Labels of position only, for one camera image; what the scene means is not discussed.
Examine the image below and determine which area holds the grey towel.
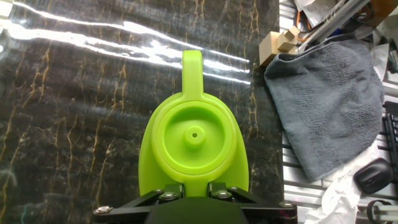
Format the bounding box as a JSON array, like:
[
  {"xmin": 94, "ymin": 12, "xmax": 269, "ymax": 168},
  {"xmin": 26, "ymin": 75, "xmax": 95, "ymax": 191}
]
[{"xmin": 264, "ymin": 32, "xmax": 385, "ymax": 182}]

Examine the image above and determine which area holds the black keyboard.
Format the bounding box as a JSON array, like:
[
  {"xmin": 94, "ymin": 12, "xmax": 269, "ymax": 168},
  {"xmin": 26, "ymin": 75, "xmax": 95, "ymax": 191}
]
[{"xmin": 382, "ymin": 113, "xmax": 398, "ymax": 175}]

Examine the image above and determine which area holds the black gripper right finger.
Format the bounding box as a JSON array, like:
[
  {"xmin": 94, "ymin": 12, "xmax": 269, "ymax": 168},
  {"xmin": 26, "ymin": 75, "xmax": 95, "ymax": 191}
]
[{"xmin": 208, "ymin": 182, "xmax": 298, "ymax": 223}]

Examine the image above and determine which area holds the dark marbled table mat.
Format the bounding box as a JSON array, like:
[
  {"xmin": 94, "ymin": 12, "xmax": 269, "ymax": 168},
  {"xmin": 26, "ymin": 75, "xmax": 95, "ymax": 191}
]
[{"xmin": 0, "ymin": 0, "xmax": 285, "ymax": 224}]

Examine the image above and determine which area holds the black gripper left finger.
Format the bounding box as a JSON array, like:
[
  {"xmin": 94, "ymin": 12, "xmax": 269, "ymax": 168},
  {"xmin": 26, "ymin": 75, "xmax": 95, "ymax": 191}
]
[{"xmin": 92, "ymin": 182, "xmax": 185, "ymax": 223}]

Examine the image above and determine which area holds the crumpled white tissue paper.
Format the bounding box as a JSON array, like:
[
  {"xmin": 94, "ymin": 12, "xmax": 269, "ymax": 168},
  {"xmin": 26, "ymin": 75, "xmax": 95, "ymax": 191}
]
[{"xmin": 306, "ymin": 141, "xmax": 382, "ymax": 224}]

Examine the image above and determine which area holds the aluminium frame bar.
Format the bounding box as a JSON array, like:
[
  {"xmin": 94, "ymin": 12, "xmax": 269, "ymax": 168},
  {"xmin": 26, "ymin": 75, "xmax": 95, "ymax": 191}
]
[{"xmin": 297, "ymin": 0, "xmax": 373, "ymax": 52}]

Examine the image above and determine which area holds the green plastic watering can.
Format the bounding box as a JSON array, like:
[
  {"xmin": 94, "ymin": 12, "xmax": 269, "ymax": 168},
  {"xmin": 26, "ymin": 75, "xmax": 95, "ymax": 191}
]
[{"xmin": 138, "ymin": 49, "xmax": 249, "ymax": 197}]

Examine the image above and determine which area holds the wooden block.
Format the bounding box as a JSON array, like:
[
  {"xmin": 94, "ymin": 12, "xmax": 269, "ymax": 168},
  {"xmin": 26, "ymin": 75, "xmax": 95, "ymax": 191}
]
[{"xmin": 258, "ymin": 25, "xmax": 301, "ymax": 68}]

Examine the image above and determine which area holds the orange tube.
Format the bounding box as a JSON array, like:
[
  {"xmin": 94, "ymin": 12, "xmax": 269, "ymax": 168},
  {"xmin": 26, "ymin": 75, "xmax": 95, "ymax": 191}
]
[{"xmin": 295, "ymin": 11, "xmax": 312, "ymax": 43}]

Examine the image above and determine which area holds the black computer mouse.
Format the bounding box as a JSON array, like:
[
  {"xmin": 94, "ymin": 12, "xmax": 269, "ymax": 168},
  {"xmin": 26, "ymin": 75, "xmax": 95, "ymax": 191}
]
[{"xmin": 353, "ymin": 157, "xmax": 394, "ymax": 195}]

